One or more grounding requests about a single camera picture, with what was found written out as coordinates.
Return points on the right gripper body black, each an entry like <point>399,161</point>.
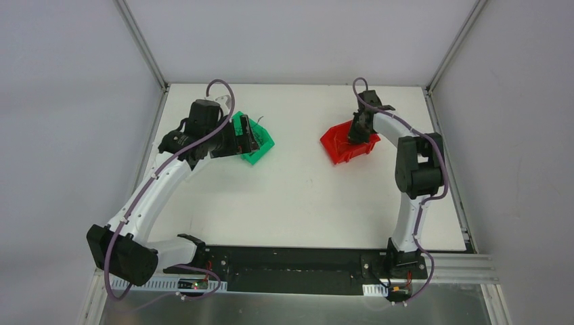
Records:
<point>359,133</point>

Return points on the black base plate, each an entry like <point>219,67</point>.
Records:
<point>306,271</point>

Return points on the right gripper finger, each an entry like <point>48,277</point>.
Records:
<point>357,130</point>
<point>367,126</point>

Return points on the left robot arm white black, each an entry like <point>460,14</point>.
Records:
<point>122,247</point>

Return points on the left slotted cable duct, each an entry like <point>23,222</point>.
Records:
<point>189,284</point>

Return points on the right slotted cable duct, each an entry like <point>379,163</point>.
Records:
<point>375,290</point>

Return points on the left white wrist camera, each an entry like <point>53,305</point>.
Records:
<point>224,102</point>

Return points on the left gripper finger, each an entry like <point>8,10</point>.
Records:
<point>247,140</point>
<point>226,149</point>

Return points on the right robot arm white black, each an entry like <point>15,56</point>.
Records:
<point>419,173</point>

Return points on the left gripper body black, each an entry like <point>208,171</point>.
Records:
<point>244,134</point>

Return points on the red plastic bin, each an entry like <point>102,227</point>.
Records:
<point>337,147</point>

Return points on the green plastic bin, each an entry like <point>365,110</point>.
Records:
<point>264,139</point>

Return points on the slotted cable duct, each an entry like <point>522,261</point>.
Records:
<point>375,290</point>
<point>189,284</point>

